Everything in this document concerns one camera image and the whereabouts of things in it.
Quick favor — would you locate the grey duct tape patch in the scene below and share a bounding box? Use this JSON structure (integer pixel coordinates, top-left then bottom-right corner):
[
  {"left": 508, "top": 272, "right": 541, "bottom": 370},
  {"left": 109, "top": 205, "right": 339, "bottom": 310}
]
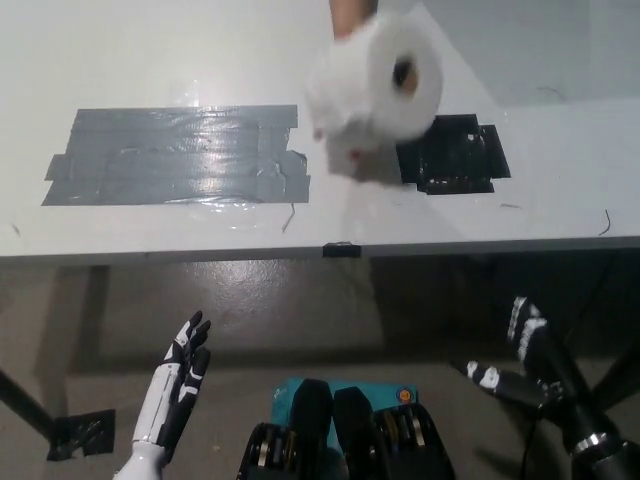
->
[{"left": 40, "top": 104, "right": 312, "bottom": 207}]

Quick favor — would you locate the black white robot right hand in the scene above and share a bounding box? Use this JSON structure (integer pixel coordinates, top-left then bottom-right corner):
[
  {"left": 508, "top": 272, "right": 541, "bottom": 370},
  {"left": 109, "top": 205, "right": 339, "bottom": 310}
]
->
[{"left": 465, "top": 295, "right": 620, "bottom": 452}]

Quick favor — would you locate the thin black cable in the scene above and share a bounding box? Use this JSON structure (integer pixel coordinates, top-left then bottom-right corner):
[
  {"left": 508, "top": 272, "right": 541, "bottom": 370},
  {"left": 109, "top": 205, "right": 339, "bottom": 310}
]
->
[{"left": 519, "top": 409, "right": 546, "bottom": 480}]

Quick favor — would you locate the bare person hand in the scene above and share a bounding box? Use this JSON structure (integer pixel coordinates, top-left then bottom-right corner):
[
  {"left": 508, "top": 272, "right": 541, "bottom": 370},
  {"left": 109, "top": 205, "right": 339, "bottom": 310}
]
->
[{"left": 327, "top": 0, "right": 381, "bottom": 41}]

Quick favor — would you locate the black tape patch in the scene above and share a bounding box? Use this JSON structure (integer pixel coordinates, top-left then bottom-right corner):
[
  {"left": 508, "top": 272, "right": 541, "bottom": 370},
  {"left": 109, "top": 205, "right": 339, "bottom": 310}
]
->
[{"left": 394, "top": 113, "right": 512, "bottom": 196}]

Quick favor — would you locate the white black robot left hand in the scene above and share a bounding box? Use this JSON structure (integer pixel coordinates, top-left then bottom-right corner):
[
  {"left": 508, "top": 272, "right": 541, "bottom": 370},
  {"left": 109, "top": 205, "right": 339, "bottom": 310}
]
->
[{"left": 112, "top": 310, "right": 212, "bottom": 480}]

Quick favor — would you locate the black table leg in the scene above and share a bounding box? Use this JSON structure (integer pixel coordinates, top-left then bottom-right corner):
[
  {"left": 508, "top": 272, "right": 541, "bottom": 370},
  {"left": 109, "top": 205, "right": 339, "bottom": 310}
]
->
[{"left": 0, "top": 367, "right": 56, "bottom": 441}]

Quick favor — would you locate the white toilet paper roll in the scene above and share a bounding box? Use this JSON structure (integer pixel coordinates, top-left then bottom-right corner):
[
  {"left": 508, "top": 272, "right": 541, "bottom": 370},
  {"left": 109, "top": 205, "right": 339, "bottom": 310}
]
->
[{"left": 304, "top": 2, "right": 446, "bottom": 184}]

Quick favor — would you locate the black teal robot torso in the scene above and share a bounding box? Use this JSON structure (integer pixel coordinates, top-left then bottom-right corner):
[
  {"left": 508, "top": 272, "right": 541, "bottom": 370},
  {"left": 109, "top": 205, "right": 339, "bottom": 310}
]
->
[{"left": 238, "top": 378, "right": 456, "bottom": 480}]

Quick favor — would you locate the small black tape piece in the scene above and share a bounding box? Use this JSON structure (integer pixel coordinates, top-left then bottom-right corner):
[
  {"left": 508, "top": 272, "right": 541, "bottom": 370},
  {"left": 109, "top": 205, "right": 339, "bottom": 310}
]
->
[{"left": 323, "top": 241, "right": 362, "bottom": 259}]

